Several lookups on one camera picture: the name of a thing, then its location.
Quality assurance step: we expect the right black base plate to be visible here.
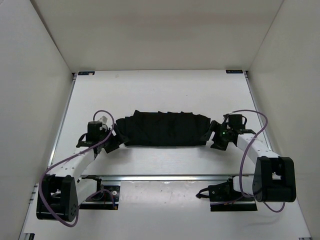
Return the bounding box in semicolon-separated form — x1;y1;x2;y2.
195;178;258;212

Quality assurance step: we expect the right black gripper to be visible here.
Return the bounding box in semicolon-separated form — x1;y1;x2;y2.
199;121;232;151

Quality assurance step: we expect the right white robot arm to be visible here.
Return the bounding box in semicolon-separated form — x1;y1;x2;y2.
196;114;297;204

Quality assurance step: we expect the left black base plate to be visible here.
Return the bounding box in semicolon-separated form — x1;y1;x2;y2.
79;175;121;211

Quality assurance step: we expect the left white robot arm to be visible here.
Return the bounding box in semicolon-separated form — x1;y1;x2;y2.
36;116;128;228

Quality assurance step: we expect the black pleated skirt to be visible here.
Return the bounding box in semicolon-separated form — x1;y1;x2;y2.
116;110;211;147

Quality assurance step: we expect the aluminium table frame rail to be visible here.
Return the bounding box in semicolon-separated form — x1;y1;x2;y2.
49;70;263;181

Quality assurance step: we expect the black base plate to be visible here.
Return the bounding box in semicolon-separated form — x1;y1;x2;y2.
79;175;121;211
195;178;258;212

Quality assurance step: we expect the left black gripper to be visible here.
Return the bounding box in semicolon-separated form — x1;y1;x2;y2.
99;123;131;153

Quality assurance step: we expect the left blue corner label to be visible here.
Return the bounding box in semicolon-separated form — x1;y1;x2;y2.
77;71;95;76

